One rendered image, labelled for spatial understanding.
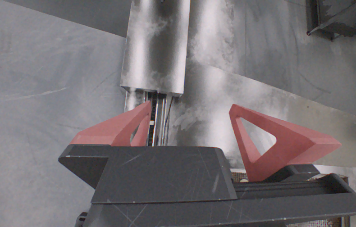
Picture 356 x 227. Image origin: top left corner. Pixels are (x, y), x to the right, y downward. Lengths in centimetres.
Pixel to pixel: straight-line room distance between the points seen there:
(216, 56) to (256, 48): 148
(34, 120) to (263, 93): 86
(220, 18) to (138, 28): 38
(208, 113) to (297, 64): 207
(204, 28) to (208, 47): 9
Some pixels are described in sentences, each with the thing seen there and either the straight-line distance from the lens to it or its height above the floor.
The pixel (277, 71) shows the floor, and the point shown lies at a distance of 210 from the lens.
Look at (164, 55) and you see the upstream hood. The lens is 38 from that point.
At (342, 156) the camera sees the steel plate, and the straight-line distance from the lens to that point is 98.
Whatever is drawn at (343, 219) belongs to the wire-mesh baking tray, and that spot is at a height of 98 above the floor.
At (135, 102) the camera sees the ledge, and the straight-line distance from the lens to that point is 39.
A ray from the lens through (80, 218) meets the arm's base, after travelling 57.
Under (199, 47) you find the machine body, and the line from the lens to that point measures 54.
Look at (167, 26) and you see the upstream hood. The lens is 43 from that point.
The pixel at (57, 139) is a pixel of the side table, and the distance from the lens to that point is 54.
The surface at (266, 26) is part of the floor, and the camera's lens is 232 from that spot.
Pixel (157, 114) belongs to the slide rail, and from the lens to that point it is 39.
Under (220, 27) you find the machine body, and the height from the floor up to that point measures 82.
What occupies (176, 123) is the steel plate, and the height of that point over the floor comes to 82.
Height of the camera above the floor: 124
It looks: 81 degrees down
